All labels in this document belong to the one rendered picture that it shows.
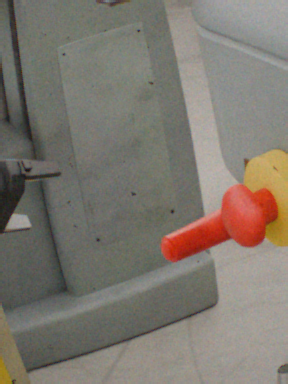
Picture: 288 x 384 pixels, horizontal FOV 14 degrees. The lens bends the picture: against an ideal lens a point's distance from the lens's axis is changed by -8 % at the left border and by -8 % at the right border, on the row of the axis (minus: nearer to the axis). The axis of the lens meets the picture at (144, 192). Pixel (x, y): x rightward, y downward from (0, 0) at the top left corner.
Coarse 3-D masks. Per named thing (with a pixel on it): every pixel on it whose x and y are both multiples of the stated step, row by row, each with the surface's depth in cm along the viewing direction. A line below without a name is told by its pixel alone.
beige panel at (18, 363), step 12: (0, 312) 268; (0, 324) 269; (0, 336) 270; (12, 336) 272; (0, 348) 271; (12, 348) 273; (0, 360) 271; (12, 360) 274; (0, 372) 273; (12, 372) 275; (24, 372) 277
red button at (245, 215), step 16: (240, 192) 69; (256, 192) 71; (224, 208) 70; (240, 208) 69; (256, 208) 69; (272, 208) 70; (224, 224) 71; (240, 224) 69; (256, 224) 69; (240, 240) 70; (256, 240) 69
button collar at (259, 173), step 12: (264, 156) 71; (276, 156) 70; (252, 168) 72; (264, 168) 70; (276, 168) 69; (252, 180) 72; (264, 180) 71; (276, 180) 69; (252, 192) 73; (276, 192) 70; (276, 228) 71; (276, 240) 72
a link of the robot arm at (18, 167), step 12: (0, 168) 148; (12, 168) 146; (0, 180) 146; (12, 180) 145; (24, 180) 147; (0, 192) 145; (12, 192) 146; (0, 204) 147; (12, 204) 148; (0, 216) 149; (0, 228) 151
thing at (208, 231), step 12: (204, 216) 82; (216, 216) 82; (192, 228) 81; (204, 228) 81; (216, 228) 81; (168, 240) 81; (180, 240) 80; (192, 240) 81; (204, 240) 81; (216, 240) 82; (168, 252) 81; (180, 252) 80; (192, 252) 81
